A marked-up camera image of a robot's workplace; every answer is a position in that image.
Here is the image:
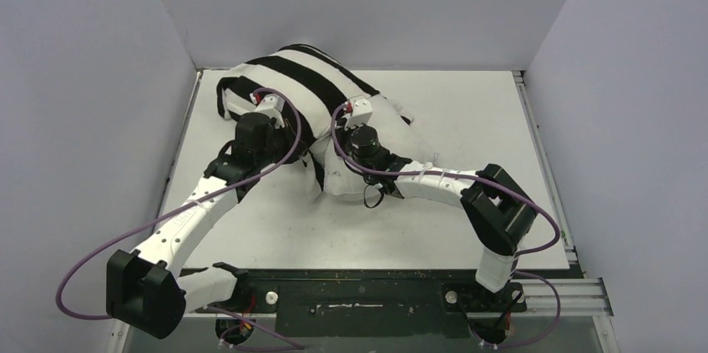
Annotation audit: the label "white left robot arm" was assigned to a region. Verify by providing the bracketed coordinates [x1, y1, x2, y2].
[106, 113, 302, 339]

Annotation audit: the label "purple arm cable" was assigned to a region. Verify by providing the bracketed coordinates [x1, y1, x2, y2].
[330, 100, 564, 255]
[55, 87, 305, 321]

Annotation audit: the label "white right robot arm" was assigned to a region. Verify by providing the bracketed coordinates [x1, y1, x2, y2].
[331, 125, 539, 310]

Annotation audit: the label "white pillow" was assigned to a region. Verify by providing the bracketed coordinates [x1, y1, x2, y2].
[296, 95, 435, 201]

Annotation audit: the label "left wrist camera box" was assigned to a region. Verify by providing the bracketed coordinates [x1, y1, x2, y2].
[250, 89, 285, 113]

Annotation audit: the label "black metal base rail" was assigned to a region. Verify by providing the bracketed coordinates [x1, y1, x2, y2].
[119, 266, 612, 353]

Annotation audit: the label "black white striped pillowcase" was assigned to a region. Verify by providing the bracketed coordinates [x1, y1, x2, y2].
[215, 43, 383, 153]

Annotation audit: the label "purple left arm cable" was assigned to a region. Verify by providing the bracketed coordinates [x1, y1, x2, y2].
[55, 87, 305, 321]

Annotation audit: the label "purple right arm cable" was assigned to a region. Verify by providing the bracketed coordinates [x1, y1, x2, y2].
[330, 100, 564, 255]

